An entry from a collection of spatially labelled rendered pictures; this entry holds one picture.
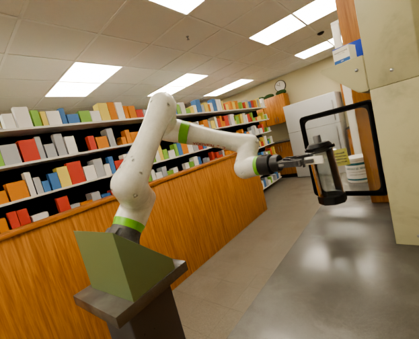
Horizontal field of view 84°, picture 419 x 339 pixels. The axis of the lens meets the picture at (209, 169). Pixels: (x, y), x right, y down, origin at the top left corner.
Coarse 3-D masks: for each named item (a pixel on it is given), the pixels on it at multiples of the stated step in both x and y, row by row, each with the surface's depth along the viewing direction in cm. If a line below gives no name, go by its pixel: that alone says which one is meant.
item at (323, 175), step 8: (312, 152) 87; (320, 152) 86; (328, 152) 86; (328, 160) 86; (312, 168) 91; (320, 168) 88; (328, 168) 87; (336, 168) 87; (320, 176) 88; (328, 176) 87; (336, 176) 87; (320, 184) 89; (328, 184) 87; (336, 184) 87; (320, 192) 91; (328, 192) 88; (336, 192) 87
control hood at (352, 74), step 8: (360, 56) 65; (344, 64) 68; (352, 64) 67; (360, 64) 66; (320, 72) 73; (328, 72) 71; (336, 72) 70; (344, 72) 69; (352, 72) 67; (360, 72) 66; (336, 80) 70; (344, 80) 69; (352, 80) 68; (360, 80) 67; (352, 88) 68; (360, 88) 67; (368, 88) 66
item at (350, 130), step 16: (352, 112) 96; (320, 128) 107; (336, 128) 102; (352, 128) 98; (368, 128) 94; (336, 144) 104; (352, 144) 99; (368, 144) 95; (336, 160) 106; (352, 160) 101; (368, 160) 97; (352, 176) 103; (368, 176) 98
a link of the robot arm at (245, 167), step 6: (246, 150) 112; (240, 156) 112; (246, 156) 110; (252, 156) 110; (240, 162) 110; (246, 162) 108; (252, 162) 106; (234, 168) 112; (240, 168) 109; (246, 168) 107; (252, 168) 106; (240, 174) 110; (246, 174) 109; (252, 174) 108; (258, 174) 106
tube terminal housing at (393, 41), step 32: (384, 0) 60; (416, 0) 57; (384, 32) 61; (416, 32) 58; (384, 64) 63; (416, 64) 59; (384, 96) 64; (416, 96) 60; (384, 128) 66; (416, 128) 62; (384, 160) 68; (416, 160) 63; (416, 192) 65; (416, 224) 67
